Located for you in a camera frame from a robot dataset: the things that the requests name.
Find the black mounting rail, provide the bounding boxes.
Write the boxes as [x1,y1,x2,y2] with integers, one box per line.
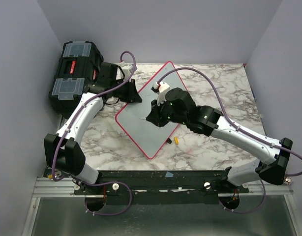
[73,171,263,208]

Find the yellow marker cap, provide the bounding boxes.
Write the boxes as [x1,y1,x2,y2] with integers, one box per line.
[174,137,179,145]

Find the pink framed whiteboard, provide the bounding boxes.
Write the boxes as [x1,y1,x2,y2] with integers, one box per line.
[115,61,178,159]

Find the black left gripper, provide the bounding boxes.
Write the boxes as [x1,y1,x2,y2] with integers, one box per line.
[111,78,142,103]

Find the black toolbox clear lids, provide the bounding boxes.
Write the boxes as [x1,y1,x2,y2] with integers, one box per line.
[48,41,104,119]

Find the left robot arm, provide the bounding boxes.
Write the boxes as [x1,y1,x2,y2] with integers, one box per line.
[44,61,142,194]

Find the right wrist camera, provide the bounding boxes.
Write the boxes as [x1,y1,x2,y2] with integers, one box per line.
[151,82,170,106]

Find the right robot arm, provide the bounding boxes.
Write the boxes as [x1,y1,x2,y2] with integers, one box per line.
[146,88,292,193]

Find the blue tape piece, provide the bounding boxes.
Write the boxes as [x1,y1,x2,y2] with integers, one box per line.
[165,172,174,177]

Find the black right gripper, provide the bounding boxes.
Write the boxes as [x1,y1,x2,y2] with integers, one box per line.
[147,96,187,128]

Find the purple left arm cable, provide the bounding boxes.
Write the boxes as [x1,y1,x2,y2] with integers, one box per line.
[51,51,137,217]

